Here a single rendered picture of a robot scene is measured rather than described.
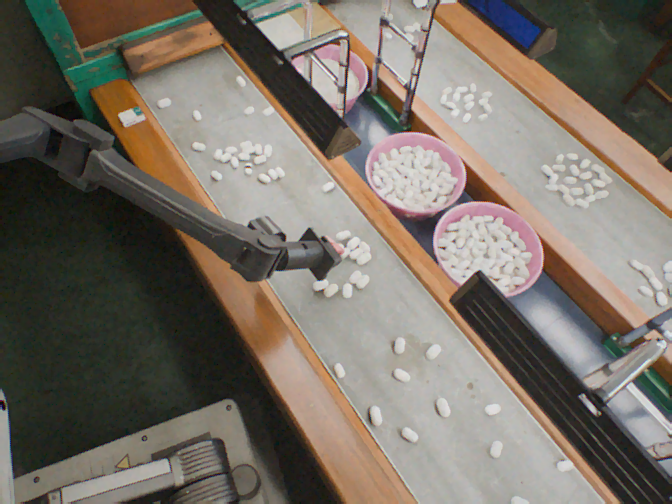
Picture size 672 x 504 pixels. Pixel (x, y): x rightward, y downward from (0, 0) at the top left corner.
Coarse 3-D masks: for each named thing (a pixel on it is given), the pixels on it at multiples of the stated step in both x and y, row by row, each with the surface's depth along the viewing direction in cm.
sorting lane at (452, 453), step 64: (192, 64) 150; (192, 128) 137; (256, 128) 138; (256, 192) 127; (320, 192) 128; (384, 256) 119; (320, 320) 110; (384, 320) 111; (448, 320) 112; (384, 384) 104; (448, 384) 104; (384, 448) 97; (448, 448) 98; (512, 448) 98
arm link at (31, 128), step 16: (32, 112) 85; (0, 128) 78; (16, 128) 80; (32, 128) 82; (48, 128) 85; (64, 128) 86; (0, 144) 76; (16, 144) 79; (32, 144) 83; (48, 144) 90; (64, 144) 86; (80, 144) 86; (0, 160) 78; (48, 160) 88; (64, 160) 87; (80, 160) 88
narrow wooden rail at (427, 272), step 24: (264, 96) 144; (288, 120) 137; (312, 144) 133; (336, 168) 129; (360, 192) 125; (384, 216) 122; (408, 240) 119; (408, 264) 117; (432, 264) 116; (432, 288) 113; (456, 288) 113; (456, 312) 110; (528, 408) 101; (552, 432) 98; (576, 456) 96; (600, 480) 94
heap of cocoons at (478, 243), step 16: (448, 224) 126; (464, 224) 125; (480, 224) 125; (496, 224) 125; (448, 240) 123; (464, 240) 123; (480, 240) 124; (496, 240) 125; (512, 240) 124; (448, 256) 120; (464, 256) 120; (480, 256) 120; (496, 256) 123; (512, 256) 123; (528, 256) 121; (464, 272) 119; (496, 272) 118; (512, 272) 120; (528, 272) 118; (512, 288) 118
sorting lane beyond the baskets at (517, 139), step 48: (384, 48) 158; (432, 48) 159; (432, 96) 148; (480, 96) 149; (480, 144) 139; (528, 144) 140; (576, 144) 141; (528, 192) 131; (624, 192) 133; (576, 240) 124; (624, 240) 125; (624, 288) 118
